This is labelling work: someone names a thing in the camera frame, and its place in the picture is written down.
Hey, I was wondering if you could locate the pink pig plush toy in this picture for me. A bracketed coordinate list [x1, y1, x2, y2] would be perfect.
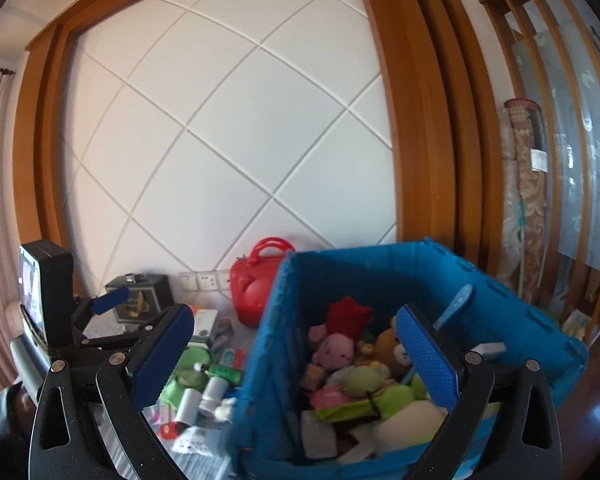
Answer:
[307, 325, 364, 372]

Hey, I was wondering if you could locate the wooden wall frame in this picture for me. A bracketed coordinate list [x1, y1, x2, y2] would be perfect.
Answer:
[12, 0, 507, 312]

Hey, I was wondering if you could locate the pink curtain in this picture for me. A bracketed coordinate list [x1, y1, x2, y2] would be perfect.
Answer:
[0, 67, 37, 397]

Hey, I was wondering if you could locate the red and white packet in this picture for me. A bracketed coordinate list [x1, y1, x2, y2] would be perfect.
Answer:
[219, 349, 249, 374]

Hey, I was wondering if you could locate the white patterned packet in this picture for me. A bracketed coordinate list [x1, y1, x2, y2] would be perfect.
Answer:
[172, 425, 232, 457]

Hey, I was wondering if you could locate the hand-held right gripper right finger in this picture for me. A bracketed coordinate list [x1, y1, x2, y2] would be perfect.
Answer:
[395, 303, 564, 480]

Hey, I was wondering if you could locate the brown bear plush toy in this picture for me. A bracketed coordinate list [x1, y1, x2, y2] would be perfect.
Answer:
[372, 317, 414, 379]

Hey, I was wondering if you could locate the rolled patterned carpet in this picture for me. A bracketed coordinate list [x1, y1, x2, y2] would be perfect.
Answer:
[497, 99, 551, 307]

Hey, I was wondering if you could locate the grey sponge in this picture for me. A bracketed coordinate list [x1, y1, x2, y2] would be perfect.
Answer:
[300, 410, 339, 461]

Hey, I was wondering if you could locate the white bottle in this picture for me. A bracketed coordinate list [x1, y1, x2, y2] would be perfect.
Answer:
[199, 376, 230, 414]
[174, 389, 203, 426]

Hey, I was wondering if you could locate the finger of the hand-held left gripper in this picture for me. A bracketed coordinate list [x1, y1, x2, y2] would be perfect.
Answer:
[70, 286, 131, 333]
[73, 310, 173, 362]

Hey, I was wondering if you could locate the lime green cloth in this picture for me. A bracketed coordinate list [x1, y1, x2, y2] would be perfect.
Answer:
[314, 384, 417, 422]

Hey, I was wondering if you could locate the pale green plush toy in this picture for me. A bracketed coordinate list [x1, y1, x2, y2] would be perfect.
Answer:
[337, 365, 382, 397]

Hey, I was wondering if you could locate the blue plastic crate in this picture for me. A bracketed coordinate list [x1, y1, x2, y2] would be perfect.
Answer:
[228, 238, 590, 480]

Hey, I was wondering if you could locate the red plush toy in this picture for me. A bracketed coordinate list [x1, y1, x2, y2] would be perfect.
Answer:
[326, 296, 374, 334]

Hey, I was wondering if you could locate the green bottle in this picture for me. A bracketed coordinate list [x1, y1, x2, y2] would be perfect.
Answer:
[195, 362, 244, 385]

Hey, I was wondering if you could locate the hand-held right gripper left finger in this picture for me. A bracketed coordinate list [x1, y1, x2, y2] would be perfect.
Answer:
[28, 303, 196, 480]

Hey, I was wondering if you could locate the grey pouch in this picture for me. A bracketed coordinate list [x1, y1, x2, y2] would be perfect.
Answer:
[212, 317, 235, 351]

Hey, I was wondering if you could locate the dark gift box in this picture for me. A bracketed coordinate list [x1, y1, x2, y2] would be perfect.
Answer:
[105, 273, 175, 323]

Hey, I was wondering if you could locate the small red suitcase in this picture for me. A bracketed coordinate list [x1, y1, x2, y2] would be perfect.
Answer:
[229, 238, 297, 330]

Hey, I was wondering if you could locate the wooden slatted screen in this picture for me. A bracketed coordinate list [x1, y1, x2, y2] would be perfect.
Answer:
[477, 0, 600, 332]

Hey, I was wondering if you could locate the white carton box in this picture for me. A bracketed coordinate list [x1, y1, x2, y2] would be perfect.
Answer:
[190, 307, 219, 349]

